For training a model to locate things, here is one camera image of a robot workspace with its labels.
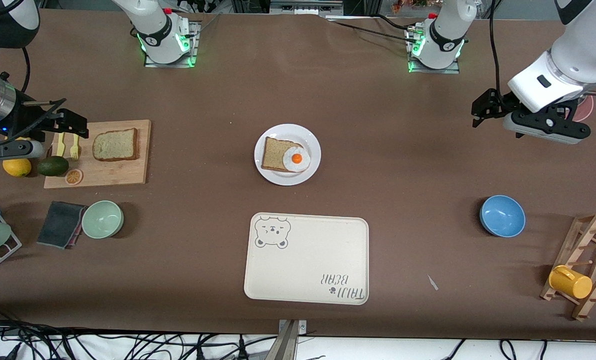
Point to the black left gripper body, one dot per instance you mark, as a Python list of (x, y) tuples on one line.
[(498, 104)]

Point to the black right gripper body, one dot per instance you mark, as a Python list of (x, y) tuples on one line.
[(33, 122)]

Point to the brown bread slice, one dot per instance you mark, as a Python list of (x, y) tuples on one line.
[(115, 145), (273, 155)]

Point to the white round plate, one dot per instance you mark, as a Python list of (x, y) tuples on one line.
[(288, 179)]

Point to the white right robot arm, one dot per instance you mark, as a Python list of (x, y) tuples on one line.
[(158, 30)]

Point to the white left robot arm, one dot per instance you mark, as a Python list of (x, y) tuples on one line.
[(578, 55)]

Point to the yellow plastic fork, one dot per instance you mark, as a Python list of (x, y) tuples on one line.
[(75, 150)]

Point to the yellow plastic knife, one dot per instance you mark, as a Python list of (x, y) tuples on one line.
[(60, 147)]

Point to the dark green avocado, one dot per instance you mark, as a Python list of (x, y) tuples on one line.
[(53, 166)]

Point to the orange slice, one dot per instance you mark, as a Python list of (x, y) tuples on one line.
[(74, 177)]

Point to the yellow lemon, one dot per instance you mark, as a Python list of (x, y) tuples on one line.
[(17, 168)]

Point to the wooden cutting board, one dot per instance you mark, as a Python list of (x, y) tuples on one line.
[(123, 172)]

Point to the pink bowl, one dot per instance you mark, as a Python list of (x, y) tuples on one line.
[(587, 112)]

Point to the pale green bowl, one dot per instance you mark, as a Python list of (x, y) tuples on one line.
[(103, 219)]

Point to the dark grey sponge cloth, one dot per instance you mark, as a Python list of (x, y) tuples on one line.
[(58, 225)]

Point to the blue bowl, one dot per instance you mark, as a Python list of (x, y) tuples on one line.
[(503, 216)]

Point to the wooden mug rack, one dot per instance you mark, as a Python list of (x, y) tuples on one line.
[(573, 240)]

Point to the small grey paper scrap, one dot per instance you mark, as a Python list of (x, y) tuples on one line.
[(432, 282)]

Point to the toy fried egg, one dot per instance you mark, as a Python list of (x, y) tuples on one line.
[(297, 159)]

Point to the yellow mug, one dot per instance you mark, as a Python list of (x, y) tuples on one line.
[(570, 282)]

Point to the grey equipment box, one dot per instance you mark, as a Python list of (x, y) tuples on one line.
[(303, 6)]

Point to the cream bear print tray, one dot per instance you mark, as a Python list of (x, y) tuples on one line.
[(303, 260)]

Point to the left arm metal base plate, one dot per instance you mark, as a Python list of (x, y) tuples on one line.
[(448, 71)]

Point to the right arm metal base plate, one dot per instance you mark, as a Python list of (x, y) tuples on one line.
[(153, 64)]

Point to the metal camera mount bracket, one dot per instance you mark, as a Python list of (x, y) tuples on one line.
[(285, 345)]

